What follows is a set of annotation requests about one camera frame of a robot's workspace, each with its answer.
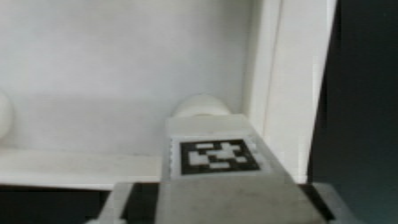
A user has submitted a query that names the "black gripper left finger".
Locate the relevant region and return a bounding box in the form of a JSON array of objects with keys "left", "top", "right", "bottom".
[{"left": 88, "top": 182, "right": 161, "bottom": 224}]

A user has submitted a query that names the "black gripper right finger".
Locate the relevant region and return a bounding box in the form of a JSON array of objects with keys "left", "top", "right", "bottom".
[{"left": 301, "top": 183, "right": 365, "bottom": 224}]

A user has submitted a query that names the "white table leg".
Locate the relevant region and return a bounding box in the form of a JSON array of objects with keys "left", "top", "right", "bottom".
[{"left": 155, "top": 94, "right": 326, "bottom": 224}]

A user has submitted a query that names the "white square table top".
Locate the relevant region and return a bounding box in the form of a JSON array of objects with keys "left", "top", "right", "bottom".
[{"left": 0, "top": 0, "right": 338, "bottom": 189}]

